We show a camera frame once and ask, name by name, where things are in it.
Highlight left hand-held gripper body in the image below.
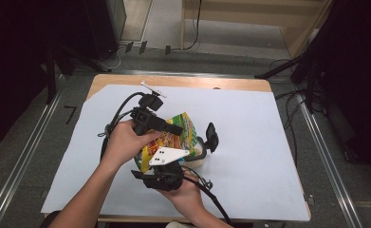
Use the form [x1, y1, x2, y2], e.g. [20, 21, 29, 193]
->
[130, 81, 168, 136]

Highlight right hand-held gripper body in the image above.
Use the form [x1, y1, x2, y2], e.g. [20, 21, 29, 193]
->
[144, 145, 191, 192]

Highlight green yellow spout pouch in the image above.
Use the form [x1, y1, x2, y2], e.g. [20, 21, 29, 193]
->
[134, 111, 198, 175]

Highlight clear jar with black lid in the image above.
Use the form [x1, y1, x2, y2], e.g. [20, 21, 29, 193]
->
[181, 122, 220, 170]

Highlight person's right hand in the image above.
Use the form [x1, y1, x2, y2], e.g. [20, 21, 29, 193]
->
[157, 180, 206, 220]

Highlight person's left hand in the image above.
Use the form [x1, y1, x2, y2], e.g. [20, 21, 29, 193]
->
[100, 119, 162, 169]

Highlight white cup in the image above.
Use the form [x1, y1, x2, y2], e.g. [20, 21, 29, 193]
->
[165, 220, 191, 228]

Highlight wooden table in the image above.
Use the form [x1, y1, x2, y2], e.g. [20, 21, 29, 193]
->
[44, 73, 312, 224]

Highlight white paper sheet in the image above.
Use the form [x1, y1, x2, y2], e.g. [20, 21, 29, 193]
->
[40, 84, 311, 222]

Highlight black metal stand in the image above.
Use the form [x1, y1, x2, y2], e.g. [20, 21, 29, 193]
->
[44, 41, 112, 106]

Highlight black cabinet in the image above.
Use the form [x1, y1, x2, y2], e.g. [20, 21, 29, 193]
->
[83, 0, 127, 62]

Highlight black stand leg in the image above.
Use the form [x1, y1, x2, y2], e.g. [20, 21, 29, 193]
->
[254, 54, 305, 81]

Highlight light wooden furniture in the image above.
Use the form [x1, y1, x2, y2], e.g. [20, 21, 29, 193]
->
[179, 0, 333, 60]

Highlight black curtain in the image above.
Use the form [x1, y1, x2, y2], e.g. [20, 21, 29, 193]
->
[302, 0, 371, 179]
[0, 0, 90, 155]

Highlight left hand-held gripper cable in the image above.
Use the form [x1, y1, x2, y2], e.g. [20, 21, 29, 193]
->
[98, 91, 147, 160]

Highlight hand-held gripper cable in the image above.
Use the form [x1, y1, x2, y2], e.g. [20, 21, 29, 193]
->
[98, 91, 147, 160]
[182, 165, 233, 226]

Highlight short metal floor rail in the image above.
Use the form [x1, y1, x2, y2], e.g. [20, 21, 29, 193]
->
[110, 69, 257, 79]

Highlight right hand-held gripper cable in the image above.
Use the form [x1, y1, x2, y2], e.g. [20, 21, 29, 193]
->
[182, 165, 233, 226]

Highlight grey floor cable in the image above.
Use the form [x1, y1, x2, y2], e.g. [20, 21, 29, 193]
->
[97, 46, 124, 72]

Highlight hanging black cable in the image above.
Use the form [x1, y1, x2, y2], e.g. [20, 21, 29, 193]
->
[170, 0, 203, 52]

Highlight black floor cables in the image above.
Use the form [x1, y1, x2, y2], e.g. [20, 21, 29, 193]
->
[269, 58, 308, 166]

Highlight long metal floor rail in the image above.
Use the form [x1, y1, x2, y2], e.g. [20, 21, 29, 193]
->
[0, 74, 68, 228]
[295, 92, 363, 228]

